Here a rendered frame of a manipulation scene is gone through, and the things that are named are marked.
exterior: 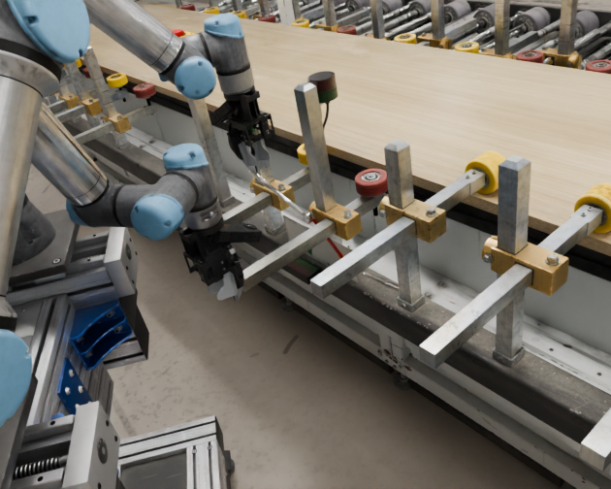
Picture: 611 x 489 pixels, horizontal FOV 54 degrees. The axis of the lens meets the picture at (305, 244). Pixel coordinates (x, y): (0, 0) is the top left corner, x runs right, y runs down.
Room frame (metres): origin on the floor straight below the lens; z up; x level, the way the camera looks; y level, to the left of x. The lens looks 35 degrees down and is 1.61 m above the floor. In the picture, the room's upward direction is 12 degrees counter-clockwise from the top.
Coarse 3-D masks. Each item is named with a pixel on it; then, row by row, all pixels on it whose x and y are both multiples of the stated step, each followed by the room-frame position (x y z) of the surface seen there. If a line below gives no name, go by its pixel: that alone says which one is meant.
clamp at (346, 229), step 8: (312, 208) 1.21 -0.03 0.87; (336, 208) 1.19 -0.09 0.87; (344, 208) 1.18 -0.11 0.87; (320, 216) 1.19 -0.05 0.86; (328, 216) 1.17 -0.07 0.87; (336, 216) 1.15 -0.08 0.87; (352, 216) 1.14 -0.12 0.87; (360, 216) 1.15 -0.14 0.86; (336, 224) 1.15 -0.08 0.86; (344, 224) 1.12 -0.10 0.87; (352, 224) 1.13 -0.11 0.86; (360, 224) 1.14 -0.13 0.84; (344, 232) 1.12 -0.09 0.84; (352, 232) 1.13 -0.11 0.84
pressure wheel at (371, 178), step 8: (360, 176) 1.25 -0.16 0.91; (368, 176) 1.25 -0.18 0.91; (376, 176) 1.24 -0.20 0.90; (384, 176) 1.23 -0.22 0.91; (360, 184) 1.22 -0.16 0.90; (368, 184) 1.21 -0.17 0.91; (376, 184) 1.20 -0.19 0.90; (384, 184) 1.21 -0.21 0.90; (360, 192) 1.22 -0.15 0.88; (368, 192) 1.20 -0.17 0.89; (376, 192) 1.20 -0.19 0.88; (384, 192) 1.21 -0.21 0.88; (376, 208) 1.24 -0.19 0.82
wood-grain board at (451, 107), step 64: (128, 64) 2.66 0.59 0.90; (256, 64) 2.29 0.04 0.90; (320, 64) 2.13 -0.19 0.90; (384, 64) 1.99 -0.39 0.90; (448, 64) 1.87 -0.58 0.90; (512, 64) 1.75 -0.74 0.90; (384, 128) 1.50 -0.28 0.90; (448, 128) 1.41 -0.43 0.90; (512, 128) 1.34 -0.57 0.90; (576, 128) 1.27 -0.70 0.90; (576, 192) 1.01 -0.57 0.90
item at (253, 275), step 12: (348, 204) 1.21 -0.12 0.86; (360, 204) 1.20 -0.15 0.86; (372, 204) 1.21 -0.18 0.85; (312, 228) 1.14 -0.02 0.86; (324, 228) 1.13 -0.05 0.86; (300, 240) 1.11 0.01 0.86; (312, 240) 1.11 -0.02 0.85; (324, 240) 1.13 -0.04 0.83; (276, 252) 1.08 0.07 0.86; (288, 252) 1.07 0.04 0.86; (300, 252) 1.09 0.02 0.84; (264, 264) 1.04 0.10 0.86; (276, 264) 1.05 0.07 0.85; (252, 276) 1.01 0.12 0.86; (264, 276) 1.03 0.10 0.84
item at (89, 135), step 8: (152, 104) 2.30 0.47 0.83; (136, 112) 2.25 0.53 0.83; (144, 112) 2.26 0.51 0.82; (152, 112) 2.28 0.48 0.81; (96, 128) 2.16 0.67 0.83; (104, 128) 2.17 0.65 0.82; (112, 128) 2.18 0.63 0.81; (80, 136) 2.12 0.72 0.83; (88, 136) 2.13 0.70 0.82; (96, 136) 2.15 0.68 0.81; (80, 144) 2.11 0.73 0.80
